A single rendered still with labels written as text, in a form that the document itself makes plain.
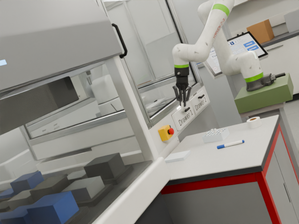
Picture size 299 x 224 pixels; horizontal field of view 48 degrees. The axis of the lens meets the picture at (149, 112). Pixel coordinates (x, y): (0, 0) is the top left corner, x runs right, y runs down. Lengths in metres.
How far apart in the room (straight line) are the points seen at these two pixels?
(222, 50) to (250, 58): 0.22
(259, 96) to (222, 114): 1.76
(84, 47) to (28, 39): 0.23
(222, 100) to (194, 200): 2.40
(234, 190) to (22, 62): 0.99
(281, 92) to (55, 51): 1.48
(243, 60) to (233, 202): 1.05
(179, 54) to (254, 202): 0.98
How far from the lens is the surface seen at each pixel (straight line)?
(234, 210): 1.55
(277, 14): 5.65
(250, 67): 2.27
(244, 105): 2.23
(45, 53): 1.05
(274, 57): 5.00
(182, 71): 2.07
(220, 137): 1.83
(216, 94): 3.87
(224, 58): 2.37
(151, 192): 1.30
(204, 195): 1.56
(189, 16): 3.82
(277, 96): 2.19
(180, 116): 2.16
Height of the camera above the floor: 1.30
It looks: 8 degrees down
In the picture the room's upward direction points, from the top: 22 degrees counter-clockwise
